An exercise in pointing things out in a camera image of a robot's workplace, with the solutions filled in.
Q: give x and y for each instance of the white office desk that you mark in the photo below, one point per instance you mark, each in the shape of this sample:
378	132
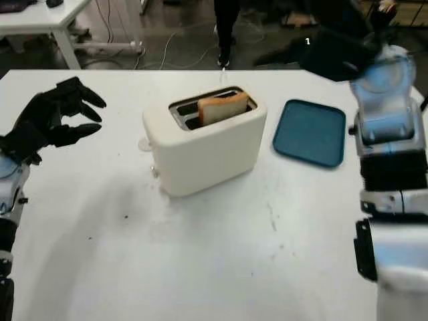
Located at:
33	23

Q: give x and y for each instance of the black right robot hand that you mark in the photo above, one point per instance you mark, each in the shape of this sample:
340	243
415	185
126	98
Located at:
287	53

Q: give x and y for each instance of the black computer mouse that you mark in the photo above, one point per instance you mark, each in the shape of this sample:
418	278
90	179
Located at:
54	2

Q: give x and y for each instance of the slice of toast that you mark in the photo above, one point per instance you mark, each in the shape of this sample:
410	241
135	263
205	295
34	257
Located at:
220	108

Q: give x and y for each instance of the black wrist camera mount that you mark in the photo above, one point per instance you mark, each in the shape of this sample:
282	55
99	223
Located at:
337	57
21	140

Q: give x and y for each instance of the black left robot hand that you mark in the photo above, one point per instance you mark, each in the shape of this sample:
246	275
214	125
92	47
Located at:
38	108

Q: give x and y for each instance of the white two-slot toaster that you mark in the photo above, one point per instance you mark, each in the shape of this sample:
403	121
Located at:
200	160

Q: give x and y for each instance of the black trash bin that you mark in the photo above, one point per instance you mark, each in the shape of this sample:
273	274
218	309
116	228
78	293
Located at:
386	16

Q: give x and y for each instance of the blue plastic tray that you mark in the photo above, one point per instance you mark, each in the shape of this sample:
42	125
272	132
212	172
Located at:
307	137

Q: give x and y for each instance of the person with black trousers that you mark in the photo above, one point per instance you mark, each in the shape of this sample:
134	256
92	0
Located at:
225	23

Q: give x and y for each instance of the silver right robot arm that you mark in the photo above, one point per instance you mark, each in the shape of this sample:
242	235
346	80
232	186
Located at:
384	110

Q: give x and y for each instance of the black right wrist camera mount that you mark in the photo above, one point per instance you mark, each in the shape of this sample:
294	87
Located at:
337	57

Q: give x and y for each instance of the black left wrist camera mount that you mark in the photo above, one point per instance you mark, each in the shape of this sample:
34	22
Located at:
21	140

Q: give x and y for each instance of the wooden crates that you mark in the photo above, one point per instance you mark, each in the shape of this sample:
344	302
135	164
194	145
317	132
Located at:
416	15

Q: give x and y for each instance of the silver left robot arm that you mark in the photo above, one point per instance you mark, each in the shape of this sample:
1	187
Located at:
8	190

